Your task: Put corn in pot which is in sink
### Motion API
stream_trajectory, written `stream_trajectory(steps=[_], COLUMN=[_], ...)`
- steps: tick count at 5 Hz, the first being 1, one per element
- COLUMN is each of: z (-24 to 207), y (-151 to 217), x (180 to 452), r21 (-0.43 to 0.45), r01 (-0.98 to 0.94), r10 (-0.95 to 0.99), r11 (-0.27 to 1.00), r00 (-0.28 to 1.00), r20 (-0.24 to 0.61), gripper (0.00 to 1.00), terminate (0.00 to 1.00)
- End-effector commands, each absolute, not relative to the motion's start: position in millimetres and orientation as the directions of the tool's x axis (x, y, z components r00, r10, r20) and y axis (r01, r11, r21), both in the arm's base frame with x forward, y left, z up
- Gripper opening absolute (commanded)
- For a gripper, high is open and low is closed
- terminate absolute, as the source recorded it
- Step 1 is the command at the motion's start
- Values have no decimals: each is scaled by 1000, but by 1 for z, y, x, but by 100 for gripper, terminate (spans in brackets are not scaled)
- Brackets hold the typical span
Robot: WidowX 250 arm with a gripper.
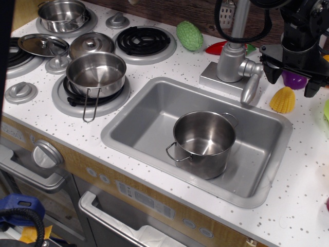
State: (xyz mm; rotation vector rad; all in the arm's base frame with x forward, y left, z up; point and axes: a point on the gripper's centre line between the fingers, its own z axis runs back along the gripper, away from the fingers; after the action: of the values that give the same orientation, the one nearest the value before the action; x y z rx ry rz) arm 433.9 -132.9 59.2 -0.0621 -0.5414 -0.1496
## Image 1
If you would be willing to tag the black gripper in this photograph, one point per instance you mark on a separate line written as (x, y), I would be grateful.
(305, 61)

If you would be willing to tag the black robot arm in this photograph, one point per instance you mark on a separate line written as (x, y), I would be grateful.
(304, 24)

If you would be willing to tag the yellow toy corn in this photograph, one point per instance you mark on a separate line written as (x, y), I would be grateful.
(284, 100)

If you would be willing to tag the steel pot in sink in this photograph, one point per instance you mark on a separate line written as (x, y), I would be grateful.
(203, 142)

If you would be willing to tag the grey plastic sink basin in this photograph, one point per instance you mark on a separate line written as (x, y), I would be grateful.
(143, 129)

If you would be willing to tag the steel pot with domed lid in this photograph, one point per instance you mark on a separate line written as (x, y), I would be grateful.
(89, 43)

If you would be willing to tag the steel pot on back burner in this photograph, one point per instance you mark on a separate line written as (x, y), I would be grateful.
(62, 16)

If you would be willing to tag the flat steel pot lid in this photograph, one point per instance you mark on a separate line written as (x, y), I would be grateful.
(43, 45)

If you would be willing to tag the purple toy eggplant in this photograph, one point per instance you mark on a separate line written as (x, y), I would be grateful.
(294, 81)

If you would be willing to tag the lime green toy item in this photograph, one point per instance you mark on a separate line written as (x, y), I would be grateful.
(326, 110)

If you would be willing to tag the silver toy faucet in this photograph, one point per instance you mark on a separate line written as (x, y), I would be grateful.
(233, 73)

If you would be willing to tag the red toy chili pepper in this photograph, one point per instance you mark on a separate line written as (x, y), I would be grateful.
(216, 49)

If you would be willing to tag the white toy grater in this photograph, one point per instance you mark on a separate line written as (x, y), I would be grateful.
(227, 12)

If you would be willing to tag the green toy vegetable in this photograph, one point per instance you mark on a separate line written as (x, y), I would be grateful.
(189, 35)

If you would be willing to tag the black coil burner back right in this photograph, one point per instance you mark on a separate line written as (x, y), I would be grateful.
(144, 45)

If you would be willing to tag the grey stove knob top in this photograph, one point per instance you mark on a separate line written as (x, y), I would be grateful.
(117, 21)

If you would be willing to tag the grey stove knob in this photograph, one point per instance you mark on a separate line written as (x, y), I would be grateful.
(117, 21)
(20, 93)
(57, 65)

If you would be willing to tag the grey stove knob middle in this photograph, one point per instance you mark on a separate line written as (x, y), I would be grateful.
(57, 65)

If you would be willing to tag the silver oven dial knob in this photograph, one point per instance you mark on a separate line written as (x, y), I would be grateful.
(45, 155)

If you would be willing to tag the grey burner left edge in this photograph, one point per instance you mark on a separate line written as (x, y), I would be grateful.
(21, 62)

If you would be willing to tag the grey stove knob left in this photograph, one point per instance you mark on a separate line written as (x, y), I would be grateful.
(20, 93)

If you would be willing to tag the steel saucepan with wire handle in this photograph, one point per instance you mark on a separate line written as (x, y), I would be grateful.
(97, 76)

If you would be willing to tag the grey dishwasher door handle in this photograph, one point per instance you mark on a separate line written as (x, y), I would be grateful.
(117, 224)

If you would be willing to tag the grey oven door handle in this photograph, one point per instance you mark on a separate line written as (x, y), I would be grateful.
(51, 184)

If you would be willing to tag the blue clamp with black cable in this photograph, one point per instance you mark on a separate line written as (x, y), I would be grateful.
(22, 222)

